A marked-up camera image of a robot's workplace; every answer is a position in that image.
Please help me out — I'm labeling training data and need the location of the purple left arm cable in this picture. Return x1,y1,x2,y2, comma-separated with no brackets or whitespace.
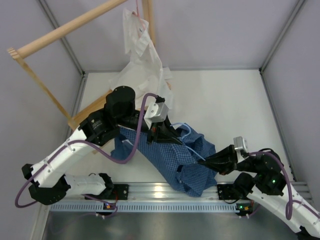
14,92,161,209

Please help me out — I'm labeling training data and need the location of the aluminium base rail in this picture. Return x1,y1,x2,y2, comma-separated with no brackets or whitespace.
49,181,313,201

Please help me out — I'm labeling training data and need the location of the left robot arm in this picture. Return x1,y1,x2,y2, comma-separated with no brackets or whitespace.
21,85,182,206

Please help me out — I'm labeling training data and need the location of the aluminium frame post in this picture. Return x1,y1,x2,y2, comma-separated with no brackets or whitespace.
36,0,87,117
259,0,308,75

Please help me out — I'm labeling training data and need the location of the aluminium frame post left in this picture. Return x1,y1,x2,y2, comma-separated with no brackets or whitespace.
36,0,87,117

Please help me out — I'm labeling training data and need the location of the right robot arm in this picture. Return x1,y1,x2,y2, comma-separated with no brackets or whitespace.
198,145,320,240

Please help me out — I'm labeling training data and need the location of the pink wire hanger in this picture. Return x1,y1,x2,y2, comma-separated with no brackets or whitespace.
134,0,151,37

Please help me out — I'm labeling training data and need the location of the wooden clothes rack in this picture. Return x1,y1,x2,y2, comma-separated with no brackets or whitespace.
6,0,172,156

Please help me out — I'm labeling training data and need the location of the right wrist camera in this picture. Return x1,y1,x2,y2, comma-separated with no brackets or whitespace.
233,136,248,153

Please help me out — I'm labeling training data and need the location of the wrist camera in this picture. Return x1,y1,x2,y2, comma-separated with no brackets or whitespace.
144,102,169,123
233,136,248,153

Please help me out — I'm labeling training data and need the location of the slotted cable duct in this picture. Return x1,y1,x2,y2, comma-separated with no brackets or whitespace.
50,200,251,213

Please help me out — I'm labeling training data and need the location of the white shirt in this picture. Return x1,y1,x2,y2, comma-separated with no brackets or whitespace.
109,9,174,110

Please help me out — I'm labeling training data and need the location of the aluminium frame post right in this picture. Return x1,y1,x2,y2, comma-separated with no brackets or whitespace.
259,0,308,75

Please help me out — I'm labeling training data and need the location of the blue checked shirt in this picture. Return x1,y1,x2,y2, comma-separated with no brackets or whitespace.
110,123,217,198

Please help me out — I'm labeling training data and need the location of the blue wire hanger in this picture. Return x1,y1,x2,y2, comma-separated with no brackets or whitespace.
170,122,205,161

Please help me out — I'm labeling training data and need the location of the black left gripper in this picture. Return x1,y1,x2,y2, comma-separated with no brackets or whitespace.
117,109,184,146

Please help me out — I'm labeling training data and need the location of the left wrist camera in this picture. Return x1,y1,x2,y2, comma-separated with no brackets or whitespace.
144,102,169,123

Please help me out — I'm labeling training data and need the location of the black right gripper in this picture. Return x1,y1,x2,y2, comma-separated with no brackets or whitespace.
196,143,261,175

